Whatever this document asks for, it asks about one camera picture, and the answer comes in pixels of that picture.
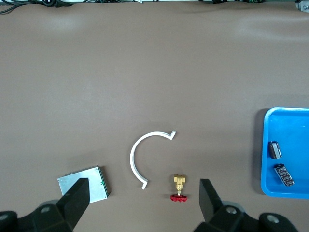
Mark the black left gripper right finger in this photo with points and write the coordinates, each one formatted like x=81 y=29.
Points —
x=217 y=212

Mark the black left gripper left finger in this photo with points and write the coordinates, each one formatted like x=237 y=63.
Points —
x=60 y=212

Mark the large brown electrolytic capacitor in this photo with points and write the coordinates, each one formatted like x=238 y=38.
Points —
x=285 y=175

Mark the small brown electrolytic capacitor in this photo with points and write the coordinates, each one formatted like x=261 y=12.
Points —
x=275 y=149

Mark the blue plastic tray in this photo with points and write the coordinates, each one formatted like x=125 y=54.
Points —
x=289 y=125

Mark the grey metal power supply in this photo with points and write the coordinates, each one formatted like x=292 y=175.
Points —
x=96 y=183

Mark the white curved plastic bracket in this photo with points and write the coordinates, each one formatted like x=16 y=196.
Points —
x=131 y=157

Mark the grey metal table bracket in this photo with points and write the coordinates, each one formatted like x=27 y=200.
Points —
x=303 y=4

